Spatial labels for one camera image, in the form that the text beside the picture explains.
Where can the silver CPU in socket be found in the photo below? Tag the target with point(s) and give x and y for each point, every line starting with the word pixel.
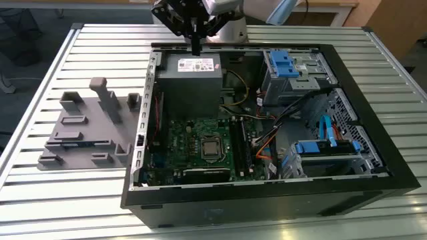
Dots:
pixel 210 148

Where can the blue plastic drive latch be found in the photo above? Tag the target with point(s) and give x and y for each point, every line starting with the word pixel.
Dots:
pixel 283 65

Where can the black RAM slot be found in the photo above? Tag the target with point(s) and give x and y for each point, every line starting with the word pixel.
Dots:
pixel 241 147
pixel 234 145

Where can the grey metal drive cage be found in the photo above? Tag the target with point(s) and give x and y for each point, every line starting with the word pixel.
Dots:
pixel 283 90

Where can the black waste basket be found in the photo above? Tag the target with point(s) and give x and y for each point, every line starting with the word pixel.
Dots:
pixel 20 37

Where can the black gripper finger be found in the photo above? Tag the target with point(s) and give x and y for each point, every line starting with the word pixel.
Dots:
pixel 218 25
pixel 170 20

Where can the green motherboard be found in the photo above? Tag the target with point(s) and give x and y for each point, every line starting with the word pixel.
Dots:
pixel 182 150

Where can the green RAM stick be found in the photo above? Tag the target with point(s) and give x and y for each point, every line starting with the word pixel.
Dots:
pixel 78 144

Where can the grey metal disk bay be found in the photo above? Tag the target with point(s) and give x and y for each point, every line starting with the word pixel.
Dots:
pixel 334 165

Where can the wooden cabinet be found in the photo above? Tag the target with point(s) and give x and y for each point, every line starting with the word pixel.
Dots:
pixel 394 20

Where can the grey parts rack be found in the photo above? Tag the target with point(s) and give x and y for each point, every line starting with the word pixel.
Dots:
pixel 90 125

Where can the black graphics card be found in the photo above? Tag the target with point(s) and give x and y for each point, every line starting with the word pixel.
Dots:
pixel 207 175

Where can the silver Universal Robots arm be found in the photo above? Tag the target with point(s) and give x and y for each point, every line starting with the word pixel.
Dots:
pixel 234 30

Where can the grey power supply unit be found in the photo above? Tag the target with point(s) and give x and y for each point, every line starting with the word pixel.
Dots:
pixel 189 92

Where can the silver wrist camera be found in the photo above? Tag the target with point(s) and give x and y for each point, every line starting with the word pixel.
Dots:
pixel 217 6

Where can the black open PC case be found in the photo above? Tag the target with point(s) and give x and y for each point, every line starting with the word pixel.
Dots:
pixel 267 200

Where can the hard disk in blue carrier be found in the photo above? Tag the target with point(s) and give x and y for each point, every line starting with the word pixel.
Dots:
pixel 309 148

